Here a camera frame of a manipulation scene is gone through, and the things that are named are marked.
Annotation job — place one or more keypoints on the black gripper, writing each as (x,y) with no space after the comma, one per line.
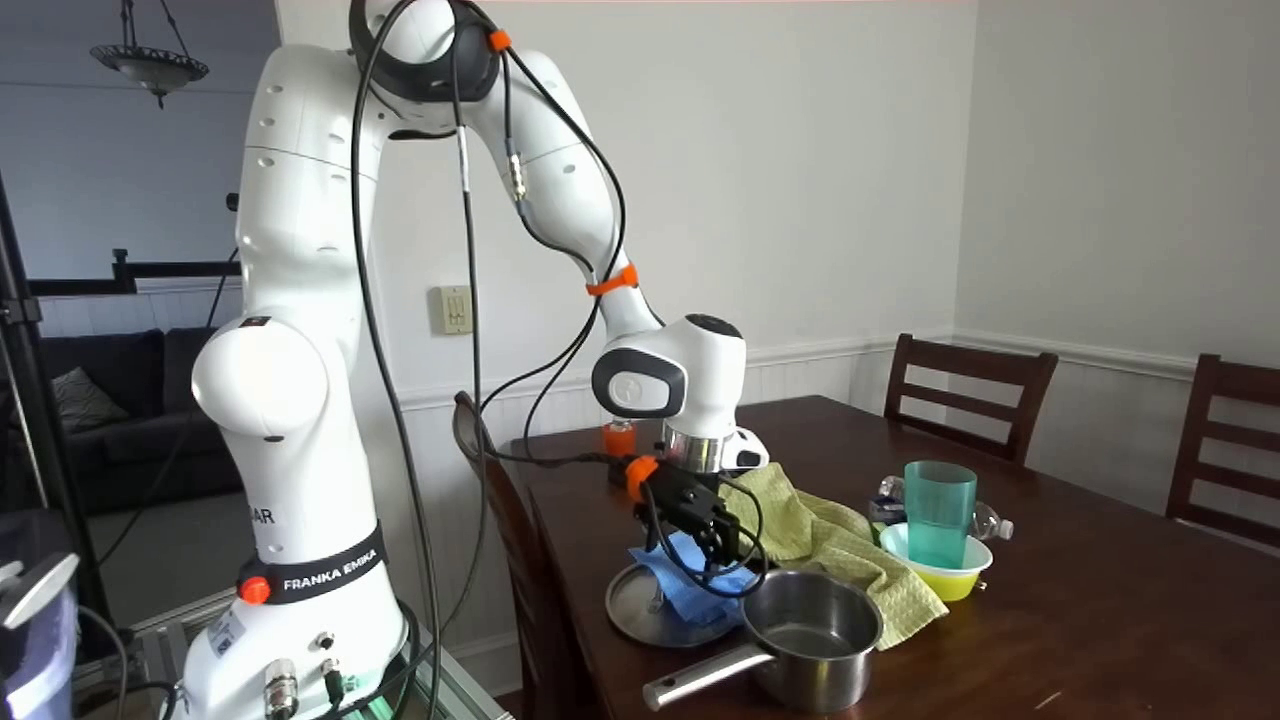
(684,506)

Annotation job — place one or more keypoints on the blue towel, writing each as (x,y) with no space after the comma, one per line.
(684,593)

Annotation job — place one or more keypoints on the grey plate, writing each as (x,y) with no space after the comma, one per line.
(635,609)

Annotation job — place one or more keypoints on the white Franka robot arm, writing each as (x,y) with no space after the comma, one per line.
(305,264)

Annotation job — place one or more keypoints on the green yellow towel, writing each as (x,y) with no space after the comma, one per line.
(827,533)

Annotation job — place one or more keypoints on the orange bottle with white cap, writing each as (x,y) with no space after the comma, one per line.
(617,439)

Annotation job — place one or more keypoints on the dark wooden chair by robot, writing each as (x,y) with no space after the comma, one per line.
(515,560)

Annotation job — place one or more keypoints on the teal plastic cup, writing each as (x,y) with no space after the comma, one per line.
(940,514)

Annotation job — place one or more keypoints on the yellow bowl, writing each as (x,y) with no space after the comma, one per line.
(952,583)

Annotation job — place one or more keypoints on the robot mounting platform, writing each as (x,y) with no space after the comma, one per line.
(452,690)

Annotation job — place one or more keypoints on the dark wooden slat chair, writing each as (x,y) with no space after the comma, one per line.
(1233,384)
(964,364)

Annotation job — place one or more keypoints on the dark sofa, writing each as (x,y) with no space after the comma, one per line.
(106,444)

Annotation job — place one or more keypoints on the grey sofa pillow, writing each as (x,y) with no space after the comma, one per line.
(87,403)

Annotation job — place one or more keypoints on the black horizontal bar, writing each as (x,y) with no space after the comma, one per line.
(94,283)

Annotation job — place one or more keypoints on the hanging ceiling lamp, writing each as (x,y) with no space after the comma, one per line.
(149,65)

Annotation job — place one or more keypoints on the beige wall outlet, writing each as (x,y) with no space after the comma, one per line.
(452,310)

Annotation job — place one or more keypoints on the black camera stand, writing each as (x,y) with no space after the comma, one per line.
(33,403)

